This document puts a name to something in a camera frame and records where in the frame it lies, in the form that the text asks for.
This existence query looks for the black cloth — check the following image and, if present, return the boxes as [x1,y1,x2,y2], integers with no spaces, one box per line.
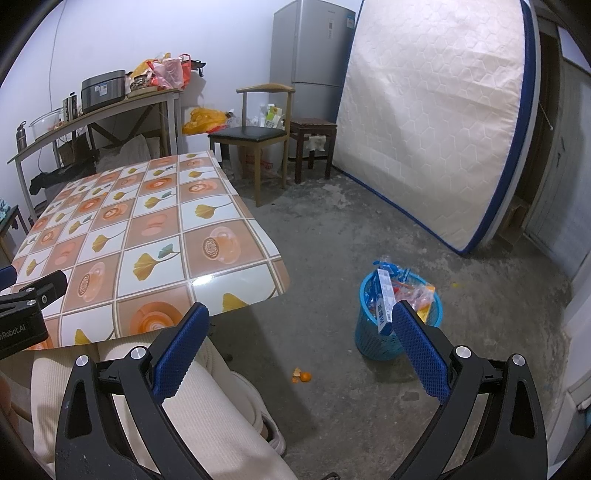
[28,167,99,195]

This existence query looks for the grey cushion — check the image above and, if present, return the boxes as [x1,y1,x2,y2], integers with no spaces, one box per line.
[95,134,154,174]

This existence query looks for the white green packet bag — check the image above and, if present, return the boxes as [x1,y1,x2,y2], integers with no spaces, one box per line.
[256,104,286,130]

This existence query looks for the white sack with red print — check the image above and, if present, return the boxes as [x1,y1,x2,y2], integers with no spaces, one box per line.
[236,145,283,180]

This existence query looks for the blue plastic waste basket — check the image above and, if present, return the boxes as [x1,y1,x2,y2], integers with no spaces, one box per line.
[355,269,443,361]

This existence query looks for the silver refrigerator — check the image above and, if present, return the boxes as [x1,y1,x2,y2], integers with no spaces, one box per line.
[269,0,357,126]

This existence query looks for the white shoe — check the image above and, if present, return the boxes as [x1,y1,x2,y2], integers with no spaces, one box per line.
[230,371,288,456]

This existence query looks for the large clear glass bowl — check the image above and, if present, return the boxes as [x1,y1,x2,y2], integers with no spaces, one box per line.
[28,108,65,141]

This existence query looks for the orange clear snack packet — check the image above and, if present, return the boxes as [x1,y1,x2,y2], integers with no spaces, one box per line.
[401,282,437,324]

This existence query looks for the yellow plastic bag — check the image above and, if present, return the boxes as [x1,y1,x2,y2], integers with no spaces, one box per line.
[181,107,230,136]

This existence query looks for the table with leaf-pattern tablecloth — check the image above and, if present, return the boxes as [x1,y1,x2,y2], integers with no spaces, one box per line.
[9,152,293,352]

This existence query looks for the grey rice cooker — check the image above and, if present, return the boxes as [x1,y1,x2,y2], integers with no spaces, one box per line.
[81,69,128,114]

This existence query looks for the pink red plastic bag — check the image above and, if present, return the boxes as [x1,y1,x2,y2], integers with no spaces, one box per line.
[147,54,193,91]

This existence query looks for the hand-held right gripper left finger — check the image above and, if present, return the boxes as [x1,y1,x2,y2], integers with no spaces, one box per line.
[55,302,211,480]

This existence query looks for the wall cable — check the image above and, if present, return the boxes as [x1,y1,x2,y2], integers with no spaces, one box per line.
[47,0,65,109]

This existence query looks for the person's cream trousers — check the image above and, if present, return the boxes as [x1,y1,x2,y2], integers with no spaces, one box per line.
[30,336,298,480]

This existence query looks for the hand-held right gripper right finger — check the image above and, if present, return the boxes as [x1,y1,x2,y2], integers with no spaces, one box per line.
[390,300,548,480]

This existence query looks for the grey door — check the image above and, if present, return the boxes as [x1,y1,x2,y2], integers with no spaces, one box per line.
[526,18,591,282]

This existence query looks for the wooden board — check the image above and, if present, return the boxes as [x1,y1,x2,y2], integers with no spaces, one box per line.
[500,193,528,245]

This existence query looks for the cardboard box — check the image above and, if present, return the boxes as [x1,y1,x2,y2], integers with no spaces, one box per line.
[58,134,92,165]

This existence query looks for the white mattress with blue edge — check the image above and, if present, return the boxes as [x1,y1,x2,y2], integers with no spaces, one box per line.
[331,0,542,256]

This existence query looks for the blue white toothpaste box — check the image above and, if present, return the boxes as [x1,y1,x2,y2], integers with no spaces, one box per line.
[375,268,399,337]

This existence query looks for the dark wooden stool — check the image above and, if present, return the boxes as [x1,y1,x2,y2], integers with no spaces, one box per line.
[289,117,339,183]

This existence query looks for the wooden chair with black seat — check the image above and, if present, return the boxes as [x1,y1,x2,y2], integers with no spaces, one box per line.
[208,83,296,208]

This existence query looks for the long grey side table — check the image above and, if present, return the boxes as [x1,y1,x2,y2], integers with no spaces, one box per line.
[7,88,183,227]

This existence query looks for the blue printed plastic bag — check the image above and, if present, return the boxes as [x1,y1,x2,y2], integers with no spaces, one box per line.
[372,259,413,283]

